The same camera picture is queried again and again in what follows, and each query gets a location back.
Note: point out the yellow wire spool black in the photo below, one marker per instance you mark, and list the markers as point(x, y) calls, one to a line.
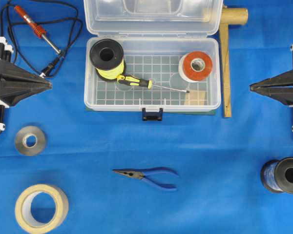
point(107, 56)

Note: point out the blue table cloth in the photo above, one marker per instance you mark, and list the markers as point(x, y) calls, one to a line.
point(218, 159)

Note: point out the red tape roll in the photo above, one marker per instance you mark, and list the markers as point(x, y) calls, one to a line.
point(195, 66)

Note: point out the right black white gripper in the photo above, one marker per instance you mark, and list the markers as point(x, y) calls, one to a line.
point(272, 87)

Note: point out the yellow black screwdriver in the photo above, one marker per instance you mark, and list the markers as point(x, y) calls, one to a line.
point(134, 81)

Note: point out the red soldering iron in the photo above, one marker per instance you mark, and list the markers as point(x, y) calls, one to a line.
point(38, 30)

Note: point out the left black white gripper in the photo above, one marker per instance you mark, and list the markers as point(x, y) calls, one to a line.
point(13, 92)

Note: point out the wooden mallet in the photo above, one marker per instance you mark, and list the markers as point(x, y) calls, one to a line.
point(229, 16)

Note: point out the blue wire spool black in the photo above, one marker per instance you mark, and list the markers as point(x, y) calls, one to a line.
point(277, 175)

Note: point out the blue needle nose pliers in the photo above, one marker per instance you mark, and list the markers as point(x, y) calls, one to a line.
point(145, 175)

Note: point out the grey tape roll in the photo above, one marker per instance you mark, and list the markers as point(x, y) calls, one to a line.
point(30, 141)

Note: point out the clear plastic toolbox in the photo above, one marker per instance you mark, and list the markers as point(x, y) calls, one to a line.
point(154, 35)

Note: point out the beige masking tape roll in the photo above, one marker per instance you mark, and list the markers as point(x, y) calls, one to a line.
point(41, 208)

